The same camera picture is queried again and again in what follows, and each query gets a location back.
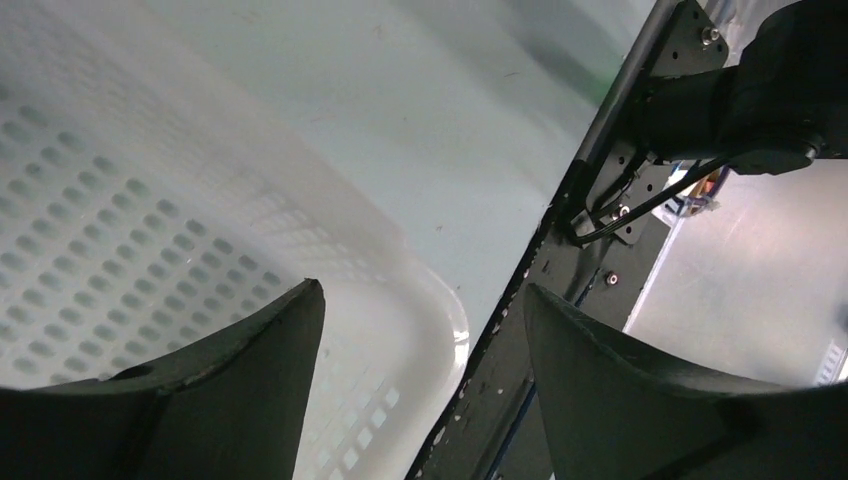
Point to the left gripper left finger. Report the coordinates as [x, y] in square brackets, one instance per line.
[229, 406]

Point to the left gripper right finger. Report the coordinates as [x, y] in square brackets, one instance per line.
[614, 407]

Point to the white perforated plastic basket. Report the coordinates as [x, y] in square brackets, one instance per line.
[122, 242]

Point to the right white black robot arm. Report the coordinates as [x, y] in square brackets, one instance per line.
[781, 107]

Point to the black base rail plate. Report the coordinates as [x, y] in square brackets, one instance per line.
[598, 56]

